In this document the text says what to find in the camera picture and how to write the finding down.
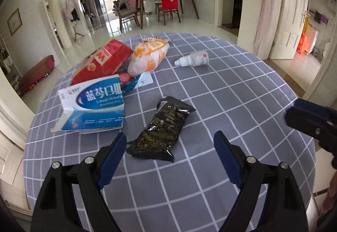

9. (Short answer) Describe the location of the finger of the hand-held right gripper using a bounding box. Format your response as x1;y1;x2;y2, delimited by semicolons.
295;99;337;122
286;107;335;141

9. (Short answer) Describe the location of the grey checked tablecloth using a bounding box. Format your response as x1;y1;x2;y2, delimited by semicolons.
22;32;316;232

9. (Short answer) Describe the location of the wooden chair with red cover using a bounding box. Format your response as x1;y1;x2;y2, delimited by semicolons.
157;0;182;25

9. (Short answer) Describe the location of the white metal rack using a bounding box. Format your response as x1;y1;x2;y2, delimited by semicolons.
0;35;23;90

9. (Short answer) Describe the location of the blue white medicine box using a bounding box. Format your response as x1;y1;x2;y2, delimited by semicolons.
51;74;125;134

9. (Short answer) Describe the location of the dark framed wall picture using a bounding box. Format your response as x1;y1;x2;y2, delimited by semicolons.
7;8;22;36

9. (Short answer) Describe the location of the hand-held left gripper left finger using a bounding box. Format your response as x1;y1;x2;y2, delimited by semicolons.
30;132;127;232

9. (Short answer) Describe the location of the person's right forearm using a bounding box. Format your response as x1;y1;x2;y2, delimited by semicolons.
322;171;337;218

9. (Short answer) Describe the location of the orange plastic stool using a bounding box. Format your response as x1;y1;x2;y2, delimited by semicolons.
296;33;312;55

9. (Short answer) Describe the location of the white dropper bottle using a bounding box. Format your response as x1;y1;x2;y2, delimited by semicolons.
174;52;209;67

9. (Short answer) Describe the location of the pale pink hanging garment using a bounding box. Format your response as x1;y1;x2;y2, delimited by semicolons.
62;0;77;21

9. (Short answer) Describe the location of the blue white flat packet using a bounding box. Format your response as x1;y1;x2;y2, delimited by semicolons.
119;72;154;93

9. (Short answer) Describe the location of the red snack bag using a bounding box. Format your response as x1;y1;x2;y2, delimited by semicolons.
71;39;133;86

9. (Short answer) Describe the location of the black snack packet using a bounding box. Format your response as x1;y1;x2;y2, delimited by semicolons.
126;96;197;163

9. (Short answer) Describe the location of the orange white snack bag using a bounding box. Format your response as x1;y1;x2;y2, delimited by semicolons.
128;39;170;76

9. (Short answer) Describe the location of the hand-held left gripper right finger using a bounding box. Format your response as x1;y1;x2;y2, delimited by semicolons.
213;131;308;232

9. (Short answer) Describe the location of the grey sofa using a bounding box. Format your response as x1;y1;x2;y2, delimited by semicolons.
113;0;137;10

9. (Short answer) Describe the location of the maroon upholstered bench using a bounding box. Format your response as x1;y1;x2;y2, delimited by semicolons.
18;55;55;96

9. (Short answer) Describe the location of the white appliance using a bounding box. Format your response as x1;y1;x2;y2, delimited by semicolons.
222;0;235;25

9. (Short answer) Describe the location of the pink floral curtain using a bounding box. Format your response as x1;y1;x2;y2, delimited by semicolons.
253;0;308;57

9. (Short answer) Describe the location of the wooden coat stand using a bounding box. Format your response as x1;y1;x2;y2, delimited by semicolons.
62;0;85;43

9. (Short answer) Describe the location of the wooden dining chair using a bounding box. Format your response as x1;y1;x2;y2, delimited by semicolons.
114;0;140;31

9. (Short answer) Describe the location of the white panel door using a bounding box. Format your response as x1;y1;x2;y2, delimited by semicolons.
0;127;25;185
269;0;310;60

